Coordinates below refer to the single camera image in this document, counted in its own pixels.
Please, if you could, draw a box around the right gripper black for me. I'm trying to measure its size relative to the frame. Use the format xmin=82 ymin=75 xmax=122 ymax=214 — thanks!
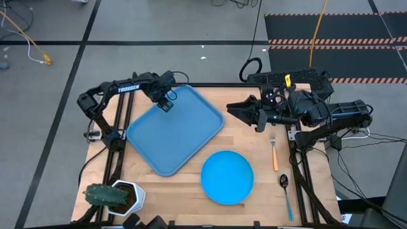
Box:
xmin=226 ymin=95 xmax=300 ymax=133

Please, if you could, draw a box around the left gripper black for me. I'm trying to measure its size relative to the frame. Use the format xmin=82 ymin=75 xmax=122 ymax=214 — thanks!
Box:
xmin=148 ymin=74 xmax=176 ymax=113

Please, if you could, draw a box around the fork with orange handle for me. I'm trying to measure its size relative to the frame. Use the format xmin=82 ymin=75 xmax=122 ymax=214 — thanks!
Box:
xmin=269 ymin=132 xmax=280 ymax=172

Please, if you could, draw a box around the spoon with blue handle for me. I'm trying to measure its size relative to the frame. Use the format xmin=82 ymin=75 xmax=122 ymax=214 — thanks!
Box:
xmin=279 ymin=173 xmax=295 ymax=222

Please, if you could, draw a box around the blue plastic tray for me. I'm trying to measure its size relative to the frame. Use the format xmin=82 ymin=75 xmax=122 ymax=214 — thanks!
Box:
xmin=126 ymin=84 xmax=226 ymax=177

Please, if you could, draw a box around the white hexagonal plant pot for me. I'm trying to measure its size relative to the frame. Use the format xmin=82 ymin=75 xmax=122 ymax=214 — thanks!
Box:
xmin=106 ymin=179 xmax=147 ymax=218

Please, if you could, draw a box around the green cactus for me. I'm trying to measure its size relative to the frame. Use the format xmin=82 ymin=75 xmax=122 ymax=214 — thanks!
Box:
xmin=82 ymin=183 xmax=130 ymax=207

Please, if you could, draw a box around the black mat with hazard stripes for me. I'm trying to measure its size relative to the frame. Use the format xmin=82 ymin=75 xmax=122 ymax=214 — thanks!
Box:
xmin=264 ymin=11 xmax=407 ymax=85

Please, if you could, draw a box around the grey desk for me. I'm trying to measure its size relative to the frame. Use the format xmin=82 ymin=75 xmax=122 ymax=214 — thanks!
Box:
xmin=359 ymin=152 xmax=407 ymax=229

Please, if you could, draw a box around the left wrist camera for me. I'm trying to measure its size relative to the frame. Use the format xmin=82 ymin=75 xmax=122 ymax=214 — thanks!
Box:
xmin=160 ymin=70 xmax=177 ymax=88

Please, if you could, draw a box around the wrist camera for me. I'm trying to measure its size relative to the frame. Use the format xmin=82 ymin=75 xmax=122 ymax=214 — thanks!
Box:
xmin=260 ymin=85 xmax=282 ymax=106
xmin=160 ymin=70 xmax=177 ymax=88

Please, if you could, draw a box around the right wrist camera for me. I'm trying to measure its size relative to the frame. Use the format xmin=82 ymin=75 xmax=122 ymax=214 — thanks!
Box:
xmin=260 ymin=85 xmax=282 ymax=106

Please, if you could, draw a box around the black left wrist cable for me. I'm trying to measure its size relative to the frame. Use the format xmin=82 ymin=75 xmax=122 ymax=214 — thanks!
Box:
xmin=170 ymin=70 xmax=191 ymax=101

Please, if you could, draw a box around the black hanging cable with coil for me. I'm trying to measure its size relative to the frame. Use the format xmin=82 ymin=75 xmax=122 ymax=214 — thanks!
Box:
xmin=238 ymin=0 xmax=264 ymax=84

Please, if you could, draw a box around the yellow hanging cable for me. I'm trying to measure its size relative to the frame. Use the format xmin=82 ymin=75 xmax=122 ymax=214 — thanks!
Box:
xmin=308 ymin=0 xmax=329 ymax=69

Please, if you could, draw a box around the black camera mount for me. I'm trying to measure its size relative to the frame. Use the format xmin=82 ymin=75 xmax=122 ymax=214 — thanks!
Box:
xmin=122 ymin=212 xmax=169 ymax=229

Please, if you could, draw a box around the yellow floor cable with plug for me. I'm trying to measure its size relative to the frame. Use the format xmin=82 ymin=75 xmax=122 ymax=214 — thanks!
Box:
xmin=0 ymin=9 xmax=52 ymax=66

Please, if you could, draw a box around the white floor cable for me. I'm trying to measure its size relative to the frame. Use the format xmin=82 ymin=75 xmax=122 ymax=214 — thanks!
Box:
xmin=0 ymin=6 xmax=45 ymax=64

